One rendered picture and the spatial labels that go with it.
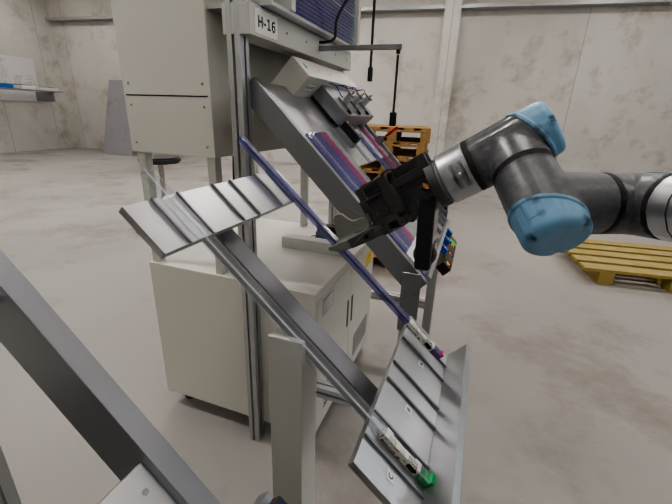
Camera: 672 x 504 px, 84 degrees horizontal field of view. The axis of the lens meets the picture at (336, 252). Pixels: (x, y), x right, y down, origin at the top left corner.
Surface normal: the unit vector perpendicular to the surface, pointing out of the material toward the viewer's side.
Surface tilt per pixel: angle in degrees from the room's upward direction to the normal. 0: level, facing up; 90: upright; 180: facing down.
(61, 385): 90
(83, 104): 90
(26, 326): 90
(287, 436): 90
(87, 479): 0
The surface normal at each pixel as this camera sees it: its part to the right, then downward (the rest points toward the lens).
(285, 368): -0.36, 0.31
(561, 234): 0.09, 0.83
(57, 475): 0.04, -0.94
